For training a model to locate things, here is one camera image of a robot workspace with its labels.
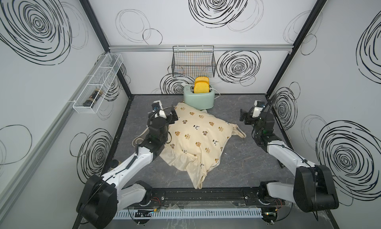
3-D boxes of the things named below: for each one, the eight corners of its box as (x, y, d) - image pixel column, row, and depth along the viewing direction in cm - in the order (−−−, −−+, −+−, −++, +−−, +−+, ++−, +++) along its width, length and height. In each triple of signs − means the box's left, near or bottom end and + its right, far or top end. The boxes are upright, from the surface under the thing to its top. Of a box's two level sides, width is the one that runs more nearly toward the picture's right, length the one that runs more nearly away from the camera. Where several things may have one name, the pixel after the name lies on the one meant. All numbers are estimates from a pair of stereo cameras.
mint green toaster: (183, 113, 110) (182, 99, 98) (184, 99, 119) (183, 85, 107) (213, 113, 110) (215, 99, 98) (211, 99, 119) (213, 85, 107)
